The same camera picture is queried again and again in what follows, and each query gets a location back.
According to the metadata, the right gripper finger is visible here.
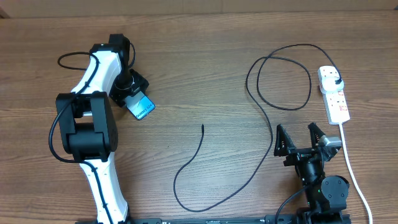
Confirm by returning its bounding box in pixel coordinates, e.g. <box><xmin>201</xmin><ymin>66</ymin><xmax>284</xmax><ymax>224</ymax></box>
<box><xmin>274</xmin><ymin>124</ymin><xmax>296</xmax><ymax>157</ymax></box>
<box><xmin>308</xmin><ymin>123</ymin><xmax>325</xmax><ymax>149</ymax></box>

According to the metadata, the smartphone with blue screen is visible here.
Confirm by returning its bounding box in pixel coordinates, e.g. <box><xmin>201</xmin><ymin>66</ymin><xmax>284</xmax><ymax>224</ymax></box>
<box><xmin>125</xmin><ymin>91</ymin><xmax>155</xmax><ymax>120</ymax></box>

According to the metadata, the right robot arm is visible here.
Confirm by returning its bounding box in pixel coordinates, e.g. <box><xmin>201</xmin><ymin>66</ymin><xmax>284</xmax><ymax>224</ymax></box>
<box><xmin>266</xmin><ymin>123</ymin><xmax>351</xmax><ymax>223</ymax></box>

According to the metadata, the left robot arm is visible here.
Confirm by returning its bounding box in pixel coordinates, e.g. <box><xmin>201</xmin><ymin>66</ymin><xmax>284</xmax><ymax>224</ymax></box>
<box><xmin>49</xmin><ymin>34</ymin><xmax>155</xmax><ymax>223</ymax></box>

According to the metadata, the white charger plug adapter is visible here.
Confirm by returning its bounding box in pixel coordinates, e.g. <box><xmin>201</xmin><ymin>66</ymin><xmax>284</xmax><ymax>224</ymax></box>
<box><xmin>320</xmin><ymin>77</ymin><xmax>345</xmax><ymax>94</ymax></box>

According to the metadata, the white power strip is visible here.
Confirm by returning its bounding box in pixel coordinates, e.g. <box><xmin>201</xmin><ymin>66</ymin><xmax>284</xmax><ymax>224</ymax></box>
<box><xmin>318</xmin><ymin>66</ymin><xmax>350</xmax><ymax>125</ymax></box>

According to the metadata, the white power strip cord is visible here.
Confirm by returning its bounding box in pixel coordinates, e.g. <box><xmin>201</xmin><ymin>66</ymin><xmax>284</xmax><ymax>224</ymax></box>
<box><xmin>338</xmin><ymin>123</ymin><xmax>373</xmax><ymax>224</ymax></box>

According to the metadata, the black USB charging cable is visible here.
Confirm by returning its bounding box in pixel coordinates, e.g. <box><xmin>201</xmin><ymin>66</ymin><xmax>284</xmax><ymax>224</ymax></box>
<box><xmin>173</xmin><ymin>44</ymin><xmax>344</xmax><ymax>213</ymax></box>

